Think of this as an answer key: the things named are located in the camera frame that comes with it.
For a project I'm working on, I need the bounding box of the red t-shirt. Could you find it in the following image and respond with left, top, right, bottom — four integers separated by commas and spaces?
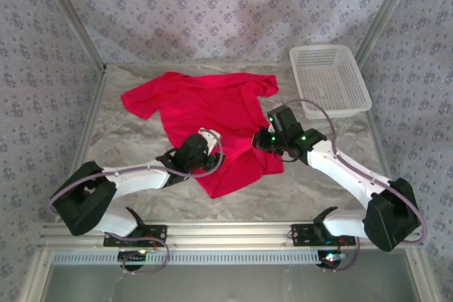
120, 71, 285, 199

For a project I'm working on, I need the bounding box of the white perforated plastic basket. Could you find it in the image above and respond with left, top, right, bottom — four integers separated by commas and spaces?
289, 45, 372, 120

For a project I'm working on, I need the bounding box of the black controller board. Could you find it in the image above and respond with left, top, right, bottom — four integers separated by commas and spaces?
318, 250, 346, 269
117, 250, 148, 270

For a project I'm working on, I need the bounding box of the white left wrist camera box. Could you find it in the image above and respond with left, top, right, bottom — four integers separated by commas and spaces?
197, 127, 222, 154

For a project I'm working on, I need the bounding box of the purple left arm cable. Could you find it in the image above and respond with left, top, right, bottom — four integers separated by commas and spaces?
48, 137, 227, 277

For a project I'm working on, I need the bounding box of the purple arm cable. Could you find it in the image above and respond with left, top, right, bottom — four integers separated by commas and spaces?
48, 137, 227, 277
281, 98, 429, 274

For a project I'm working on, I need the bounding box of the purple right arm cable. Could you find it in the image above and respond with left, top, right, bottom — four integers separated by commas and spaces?
281, 98, 429, 274

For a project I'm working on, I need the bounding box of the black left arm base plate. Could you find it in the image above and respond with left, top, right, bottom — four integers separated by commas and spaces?
103, 223, 168, 247

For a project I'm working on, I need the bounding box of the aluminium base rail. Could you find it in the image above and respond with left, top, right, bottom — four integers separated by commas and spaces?
38, 220, 425, 249

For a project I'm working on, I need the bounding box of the aluminium table side rail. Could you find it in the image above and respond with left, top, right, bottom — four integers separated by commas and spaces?
364, 109, 396, 190
79, 66, 109, 175

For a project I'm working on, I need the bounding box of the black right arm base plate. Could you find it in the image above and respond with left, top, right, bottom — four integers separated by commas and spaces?
292, 223, 357, 246

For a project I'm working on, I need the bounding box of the grey slotted cable duct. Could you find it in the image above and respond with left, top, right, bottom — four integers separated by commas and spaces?
52, 249, 321, 267

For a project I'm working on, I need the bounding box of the aluminium upright frame post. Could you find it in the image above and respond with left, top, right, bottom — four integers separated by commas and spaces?
353, 0, 422, 66
35, 0, 108, 69

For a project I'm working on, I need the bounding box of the aluminium frame leg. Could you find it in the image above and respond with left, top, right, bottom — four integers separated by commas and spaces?
17, 248, 54, 302
405, 248, 440, 302

